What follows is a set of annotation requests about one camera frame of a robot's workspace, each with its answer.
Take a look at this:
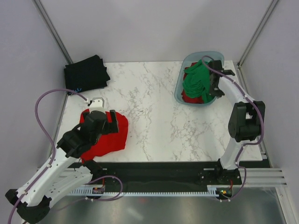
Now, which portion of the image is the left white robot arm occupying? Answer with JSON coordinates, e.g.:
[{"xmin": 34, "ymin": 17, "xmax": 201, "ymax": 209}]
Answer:
[{"xmin": 5, "ymin": 110, "xmax": 119, "ymax": 224}]

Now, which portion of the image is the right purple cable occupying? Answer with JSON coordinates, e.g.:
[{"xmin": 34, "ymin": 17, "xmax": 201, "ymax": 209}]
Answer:
[{"xmin": 201, "ymin": 56, "xmax": 265, "ymax": 168}]

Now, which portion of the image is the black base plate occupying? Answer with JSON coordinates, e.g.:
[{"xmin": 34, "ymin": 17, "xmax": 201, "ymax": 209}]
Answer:
[{"xmin": 82, "ymin": 161, "xmax": 242, "ymax": 192}]

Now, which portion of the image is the aluminium frame post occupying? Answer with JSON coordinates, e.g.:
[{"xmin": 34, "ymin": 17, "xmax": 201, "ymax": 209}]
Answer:
[
  {"xmin": 237, "ymin": 0, "xmax": 280, "ymax": 68},
  {"xmin": 32, "ymin": 0, "xmax": 73, "ymax": 64}
]

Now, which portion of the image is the red t shirt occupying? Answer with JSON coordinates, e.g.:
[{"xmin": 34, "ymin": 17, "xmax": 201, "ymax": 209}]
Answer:
[
  {"xmin": 80, "ymin": 112, "xmax": 129, "ymax": 162},
  {"xmin": 181, "ymin": 62, "xmax": 204, "ymax": 104}
]

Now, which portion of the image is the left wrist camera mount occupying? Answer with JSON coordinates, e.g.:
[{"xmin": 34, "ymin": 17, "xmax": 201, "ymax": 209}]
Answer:
[{"xmin": 85, "ymin": 97, "xmax": 106, "ymax": 113}]

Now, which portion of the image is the left aluminium frame post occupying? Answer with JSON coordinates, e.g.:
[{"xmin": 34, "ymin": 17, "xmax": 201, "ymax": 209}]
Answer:
[{"xmin": 32, "ymin": 0, "xmax": 73, "ymax": 64}]

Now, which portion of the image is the folded black t shirt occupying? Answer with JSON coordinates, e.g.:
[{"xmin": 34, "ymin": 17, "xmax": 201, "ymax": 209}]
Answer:
[{"xmin": 64, "ymin": 55, "xmax": 110, "ymax": 92}]

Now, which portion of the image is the white slotted cable duct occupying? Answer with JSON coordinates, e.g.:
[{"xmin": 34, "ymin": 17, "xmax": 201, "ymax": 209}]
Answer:
[{"xmin": 67, "ymin": 185, "xmax": 233, "ymax": 197}]

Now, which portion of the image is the right aluminium frame post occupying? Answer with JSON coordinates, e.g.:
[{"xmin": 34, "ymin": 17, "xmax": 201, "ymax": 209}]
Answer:
[{"xmin": 237, "ymin": 0, "xmax": 280, "ymax": 68}]

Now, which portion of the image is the blue plastic basin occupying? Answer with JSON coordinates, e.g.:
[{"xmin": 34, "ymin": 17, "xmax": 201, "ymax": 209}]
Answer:
[{"xmin": 174, "ymin": 51, "xmax": 224, "ymax": 106}]

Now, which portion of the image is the purple cable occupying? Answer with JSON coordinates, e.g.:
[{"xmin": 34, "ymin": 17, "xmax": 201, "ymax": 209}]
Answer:
[
  {"xmin": 7, "ymin": 88, "xmax": 92, "ymax": 224},
  {"xmin": 201, "ymin": 56, "xmax": 265, "ymax": 168}
]

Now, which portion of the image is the green t shirt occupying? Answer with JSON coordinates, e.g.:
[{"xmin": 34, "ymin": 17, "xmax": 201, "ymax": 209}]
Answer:
[{"xmin": 182, "ymin": 60, "xmax": 214, "ymax": 104}]

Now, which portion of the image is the aluminium rail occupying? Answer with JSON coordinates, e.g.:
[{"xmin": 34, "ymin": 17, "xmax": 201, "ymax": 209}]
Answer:
[{"xmin": 244, "ymin": 168, "xmax": 287, "ymax": 188}]

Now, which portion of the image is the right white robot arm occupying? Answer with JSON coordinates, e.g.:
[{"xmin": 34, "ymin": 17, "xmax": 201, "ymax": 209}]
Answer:
[{"xmin": 206, "ymin": 60, "xmax": 266, "ymax": 184}]

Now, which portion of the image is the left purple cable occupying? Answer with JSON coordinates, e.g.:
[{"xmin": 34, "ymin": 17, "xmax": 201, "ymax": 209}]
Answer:
[{"xmin": 7, "ymin": 88, "xmax": 92, "ymax": 224}]

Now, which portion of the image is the red t shirt in basin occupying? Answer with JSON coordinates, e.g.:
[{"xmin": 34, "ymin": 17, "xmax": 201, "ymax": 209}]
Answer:
[{"xmin": 181, "ymin": 62, "xmax": 204, "ymax": 104}]

